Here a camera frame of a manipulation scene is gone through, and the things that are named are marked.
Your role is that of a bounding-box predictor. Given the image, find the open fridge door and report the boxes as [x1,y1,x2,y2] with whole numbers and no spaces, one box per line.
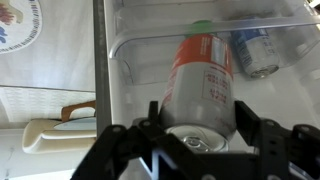
[92,0,320,180]

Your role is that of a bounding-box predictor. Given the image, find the cream sofa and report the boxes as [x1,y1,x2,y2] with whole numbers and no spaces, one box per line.
[22,119,97,154]

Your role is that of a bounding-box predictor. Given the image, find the silver and orange can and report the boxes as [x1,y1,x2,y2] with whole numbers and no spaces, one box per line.
[160,34,236,153]

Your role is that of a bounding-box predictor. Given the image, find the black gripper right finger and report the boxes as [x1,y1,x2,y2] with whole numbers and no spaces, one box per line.
[235,100,320,180]

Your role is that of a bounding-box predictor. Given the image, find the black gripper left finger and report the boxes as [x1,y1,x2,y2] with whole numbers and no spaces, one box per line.
[70,101,159,180]

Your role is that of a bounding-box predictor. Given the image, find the blue and white can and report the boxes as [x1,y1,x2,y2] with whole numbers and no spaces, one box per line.
[231,28,280,79]

